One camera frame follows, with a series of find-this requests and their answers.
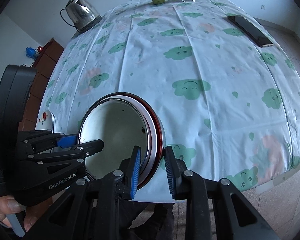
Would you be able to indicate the black smartphone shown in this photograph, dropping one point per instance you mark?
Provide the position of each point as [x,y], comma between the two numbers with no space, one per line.
[250,31]

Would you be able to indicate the blue thermos jug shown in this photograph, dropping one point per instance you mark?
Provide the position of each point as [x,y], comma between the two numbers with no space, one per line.
[31,52]

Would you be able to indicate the brown wooden sideboard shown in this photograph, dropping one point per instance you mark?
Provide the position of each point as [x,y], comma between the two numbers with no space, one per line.
[36,97]

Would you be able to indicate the white plate with red roses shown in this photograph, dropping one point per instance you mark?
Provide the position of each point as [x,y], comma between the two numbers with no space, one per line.
[43,118]

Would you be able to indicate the stainless steel bowl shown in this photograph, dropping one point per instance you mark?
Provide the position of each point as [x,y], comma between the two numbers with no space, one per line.
[152,135]

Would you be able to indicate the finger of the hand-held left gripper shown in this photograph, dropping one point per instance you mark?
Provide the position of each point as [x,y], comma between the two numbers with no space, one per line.
[67,141]
[90,148]

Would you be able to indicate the stainless steel electric kettle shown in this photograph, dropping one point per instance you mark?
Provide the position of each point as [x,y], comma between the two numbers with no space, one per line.
[81,12]

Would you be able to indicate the small red ornament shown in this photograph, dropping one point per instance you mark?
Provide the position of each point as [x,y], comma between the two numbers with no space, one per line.
[40,49]

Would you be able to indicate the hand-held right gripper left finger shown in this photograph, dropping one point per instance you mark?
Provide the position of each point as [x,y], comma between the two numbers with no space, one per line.
[135,172]

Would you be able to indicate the small steel dish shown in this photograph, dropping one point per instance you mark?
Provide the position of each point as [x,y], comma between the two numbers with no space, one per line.
[115,127]

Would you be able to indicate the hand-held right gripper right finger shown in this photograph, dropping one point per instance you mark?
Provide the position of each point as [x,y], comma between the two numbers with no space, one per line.
[170,172]

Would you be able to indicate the person's left hand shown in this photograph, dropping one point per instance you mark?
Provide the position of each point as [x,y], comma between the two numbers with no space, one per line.
[5,206]

